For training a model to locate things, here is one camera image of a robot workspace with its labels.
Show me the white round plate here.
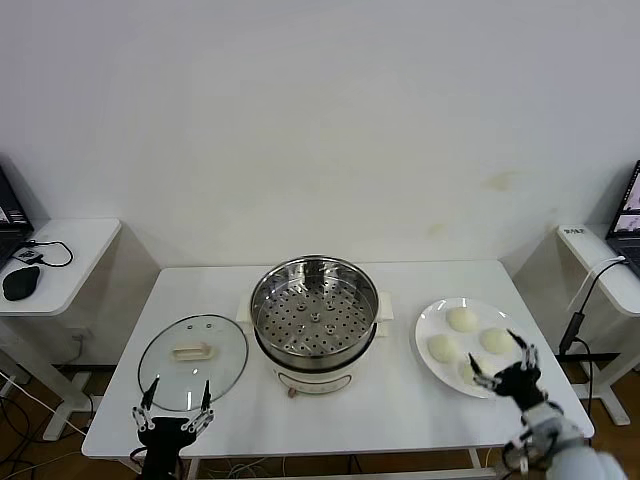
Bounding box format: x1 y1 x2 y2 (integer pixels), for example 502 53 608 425
413 297 535 400

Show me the glass lid with cream handle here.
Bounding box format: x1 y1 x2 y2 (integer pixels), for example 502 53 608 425
137 313 250 413

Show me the white steamed baozi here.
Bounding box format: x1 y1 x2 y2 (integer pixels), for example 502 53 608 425
478 327 516 354
445 306 479 333
427 333 460 362
458 357 494 387

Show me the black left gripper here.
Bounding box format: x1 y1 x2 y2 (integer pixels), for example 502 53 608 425
131 375 216 480

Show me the black cable with adapter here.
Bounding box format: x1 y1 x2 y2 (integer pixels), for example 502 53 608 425
557 257 629 436

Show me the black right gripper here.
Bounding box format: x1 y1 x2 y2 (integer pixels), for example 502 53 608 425
467 328 547 412

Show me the perforated steel steamer basket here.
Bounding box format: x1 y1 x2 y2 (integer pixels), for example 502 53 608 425
249 254 380 359

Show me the white main table frame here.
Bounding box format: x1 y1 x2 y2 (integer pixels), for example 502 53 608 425
119 444 556 480

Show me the white side table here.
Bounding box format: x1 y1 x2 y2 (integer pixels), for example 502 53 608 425
0 217 124 442
557 223 640 426

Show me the black computer mouse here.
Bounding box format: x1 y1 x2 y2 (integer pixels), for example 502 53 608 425
2 265 41 302

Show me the white strap cable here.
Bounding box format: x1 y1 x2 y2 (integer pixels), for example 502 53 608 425
567 254 626 314

